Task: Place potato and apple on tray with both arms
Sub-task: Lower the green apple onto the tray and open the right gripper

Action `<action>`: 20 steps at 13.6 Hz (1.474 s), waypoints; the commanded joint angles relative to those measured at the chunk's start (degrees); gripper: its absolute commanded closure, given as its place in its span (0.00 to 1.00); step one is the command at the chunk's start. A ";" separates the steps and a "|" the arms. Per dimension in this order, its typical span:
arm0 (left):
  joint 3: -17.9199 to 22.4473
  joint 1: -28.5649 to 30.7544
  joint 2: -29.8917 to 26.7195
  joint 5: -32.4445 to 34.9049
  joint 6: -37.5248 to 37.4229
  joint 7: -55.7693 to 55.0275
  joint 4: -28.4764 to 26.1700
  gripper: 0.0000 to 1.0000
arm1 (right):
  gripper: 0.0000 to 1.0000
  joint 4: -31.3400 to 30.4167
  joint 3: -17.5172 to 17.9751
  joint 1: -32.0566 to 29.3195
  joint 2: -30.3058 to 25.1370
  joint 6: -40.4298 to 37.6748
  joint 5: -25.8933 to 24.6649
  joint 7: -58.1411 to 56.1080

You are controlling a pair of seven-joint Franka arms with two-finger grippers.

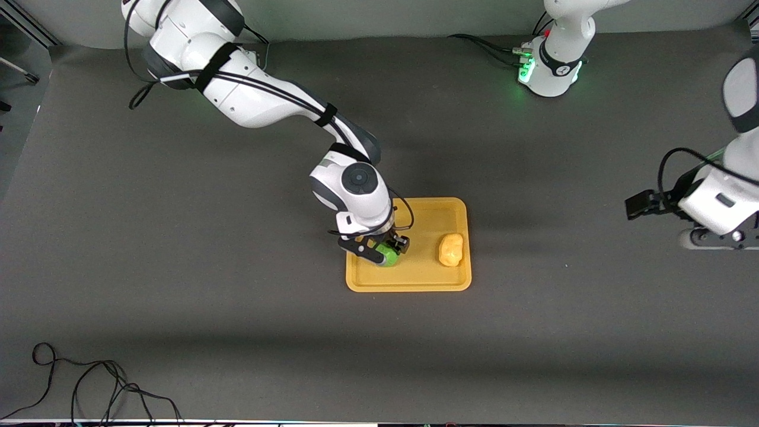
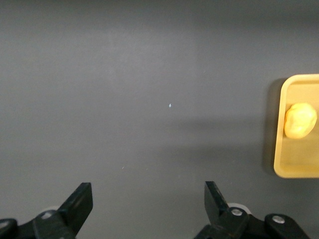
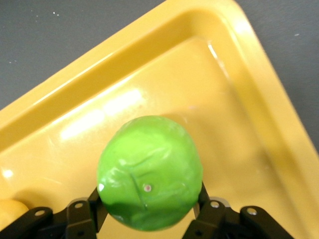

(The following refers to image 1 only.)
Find yellow potato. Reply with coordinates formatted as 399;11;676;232
438;233;465;267

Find yellow plastic tray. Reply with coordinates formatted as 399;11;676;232
345;197;473;293

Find dark grey table mat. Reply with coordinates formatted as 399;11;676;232
0;21;759;423

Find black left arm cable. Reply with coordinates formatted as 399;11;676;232
657;146;733;209

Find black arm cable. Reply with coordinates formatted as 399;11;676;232
657;146;733;209
122;0;415;239

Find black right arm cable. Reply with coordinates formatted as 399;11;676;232
122;0;415;239

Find black left base cables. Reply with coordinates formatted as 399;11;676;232
448;11;553;67

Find black base cables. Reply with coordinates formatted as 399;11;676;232
448;11;553;67
242;25;271;67

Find black right base cables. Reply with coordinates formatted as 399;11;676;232
242;25;271;67

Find loose black cable tangle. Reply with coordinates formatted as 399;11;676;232
0;342;183;425

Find aluminium frame rail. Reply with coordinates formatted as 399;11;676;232
0;0;62;49

